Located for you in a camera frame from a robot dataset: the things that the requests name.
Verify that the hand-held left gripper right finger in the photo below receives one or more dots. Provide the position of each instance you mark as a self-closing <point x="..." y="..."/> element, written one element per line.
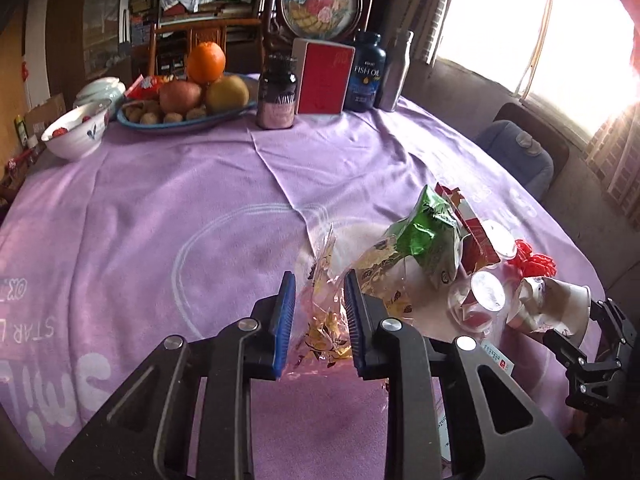
<point x="354" y="320"/>

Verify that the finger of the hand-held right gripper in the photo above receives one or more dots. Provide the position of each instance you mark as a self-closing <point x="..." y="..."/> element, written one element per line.
<point x="575" y="355"/>
<point x="615" y="325"/>

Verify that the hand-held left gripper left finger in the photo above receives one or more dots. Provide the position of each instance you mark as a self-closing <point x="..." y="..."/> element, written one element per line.
<point x="282" y="325"/>

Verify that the clear yellow-printed plastic wrapper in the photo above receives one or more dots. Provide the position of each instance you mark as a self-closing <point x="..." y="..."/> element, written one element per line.
<point x="322" y="310"/>

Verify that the brown-printed yellow plastic wrapper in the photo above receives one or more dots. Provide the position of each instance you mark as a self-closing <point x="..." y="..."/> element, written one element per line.
<point x="385" y="275"/>

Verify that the white paper cup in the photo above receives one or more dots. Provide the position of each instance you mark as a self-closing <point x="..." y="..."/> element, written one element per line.
<point x="555" y="300"/>

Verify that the white medicine box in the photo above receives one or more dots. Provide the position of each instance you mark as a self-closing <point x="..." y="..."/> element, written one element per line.
<point x="500" y="357"/>

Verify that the clear cup with red residue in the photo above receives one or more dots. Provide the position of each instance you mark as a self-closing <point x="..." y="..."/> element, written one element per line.
<point x="477" y="300"/>

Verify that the green snack bag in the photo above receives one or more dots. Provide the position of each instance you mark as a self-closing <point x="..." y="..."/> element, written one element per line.
<point x="430" y="235"/>

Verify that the clear plastic cup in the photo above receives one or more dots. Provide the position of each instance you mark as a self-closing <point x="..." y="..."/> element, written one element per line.
<point x="500" y="240"/>

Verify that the red and white carton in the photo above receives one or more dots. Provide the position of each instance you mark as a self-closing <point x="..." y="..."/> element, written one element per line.
<point x="475" y="235"/>

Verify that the purple printed blanket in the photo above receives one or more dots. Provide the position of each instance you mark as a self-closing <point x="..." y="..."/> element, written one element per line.
<point x="200" y="200"/>

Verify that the blue cushioned chair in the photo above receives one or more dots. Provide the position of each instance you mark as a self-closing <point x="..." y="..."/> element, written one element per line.
<point x="515" y="160"/>
<point x="555" y="145"/>

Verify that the blue fruit plate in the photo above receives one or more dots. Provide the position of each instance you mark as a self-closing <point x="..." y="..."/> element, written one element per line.
<point x="200" y="121"/>

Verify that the dark bottle with pink label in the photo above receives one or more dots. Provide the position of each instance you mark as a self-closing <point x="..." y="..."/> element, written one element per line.
<point x="276" y="100"/>

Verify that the yellow pear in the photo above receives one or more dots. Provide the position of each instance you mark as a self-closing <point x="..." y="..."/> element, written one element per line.
<point x="227" y="95"/>

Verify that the red box with white edge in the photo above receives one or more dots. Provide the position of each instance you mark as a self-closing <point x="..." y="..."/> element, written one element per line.
<point x="322" y="77"/>

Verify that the blue supplement bottle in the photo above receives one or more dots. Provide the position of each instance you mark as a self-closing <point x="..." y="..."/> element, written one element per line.
<point x="365" y="75"/>

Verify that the red apple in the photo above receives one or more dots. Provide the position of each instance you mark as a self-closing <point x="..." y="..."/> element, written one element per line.
<point x="180" y="97"/>

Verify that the pile of brown kiwifruits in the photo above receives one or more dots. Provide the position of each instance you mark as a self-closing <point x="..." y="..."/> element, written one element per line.
<point x="145" y="112"/>

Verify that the silver metal bottle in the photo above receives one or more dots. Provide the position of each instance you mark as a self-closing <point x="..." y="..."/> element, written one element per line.
<point x="394" y="70"/>

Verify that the red snack packet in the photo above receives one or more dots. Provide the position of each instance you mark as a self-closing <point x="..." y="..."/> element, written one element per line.
<point x="147" y="87"/>

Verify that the orange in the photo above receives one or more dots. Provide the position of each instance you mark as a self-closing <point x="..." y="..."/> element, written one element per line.
<point x="206" y="62"/>

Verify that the white floral bowl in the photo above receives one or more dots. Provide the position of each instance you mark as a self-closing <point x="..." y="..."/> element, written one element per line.
<point x="75" y="135"/>

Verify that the window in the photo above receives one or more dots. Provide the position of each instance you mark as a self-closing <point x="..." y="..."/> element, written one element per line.
<point x="525" y="35"/>

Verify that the carved wooden chair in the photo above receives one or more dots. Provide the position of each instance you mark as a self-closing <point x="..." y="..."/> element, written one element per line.
<point x="200" y="27"/>

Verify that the cardboard box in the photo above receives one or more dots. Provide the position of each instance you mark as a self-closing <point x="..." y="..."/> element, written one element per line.
<point x="47" y="112"/>

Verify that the striped window curtain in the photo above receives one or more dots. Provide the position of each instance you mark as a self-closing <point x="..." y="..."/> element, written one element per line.
<point x="440" y="10"/>

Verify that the round framed flower embroidery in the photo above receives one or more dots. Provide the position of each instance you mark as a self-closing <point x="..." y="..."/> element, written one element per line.
<point x="315" y="0"/>

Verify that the wooden glass-door cabinet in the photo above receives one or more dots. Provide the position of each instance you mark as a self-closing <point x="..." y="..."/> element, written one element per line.
<point x="95" y="20"/>

